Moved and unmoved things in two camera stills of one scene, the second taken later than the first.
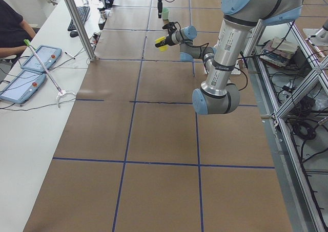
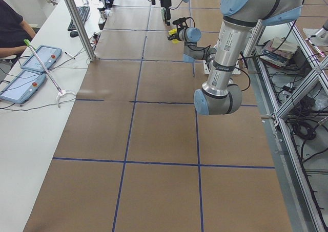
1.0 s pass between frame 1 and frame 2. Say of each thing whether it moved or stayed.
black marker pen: stayed
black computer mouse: stayed
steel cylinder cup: stayed
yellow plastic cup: moved
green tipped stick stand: stayed
